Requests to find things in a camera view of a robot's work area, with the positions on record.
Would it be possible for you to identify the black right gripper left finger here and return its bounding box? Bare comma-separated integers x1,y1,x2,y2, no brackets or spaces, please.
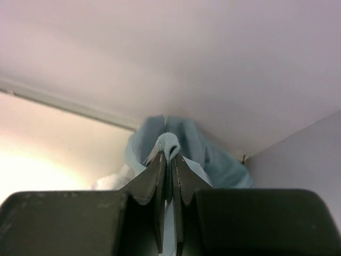
1,153,166,255

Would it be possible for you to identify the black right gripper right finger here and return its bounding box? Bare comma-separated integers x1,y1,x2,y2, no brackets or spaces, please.
172,155,340,255

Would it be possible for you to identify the grey-blue t shirt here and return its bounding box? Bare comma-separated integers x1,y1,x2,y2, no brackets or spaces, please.
124,115,253,210

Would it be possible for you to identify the white t shirt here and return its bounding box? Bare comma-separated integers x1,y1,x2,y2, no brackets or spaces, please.
91,164,135,190

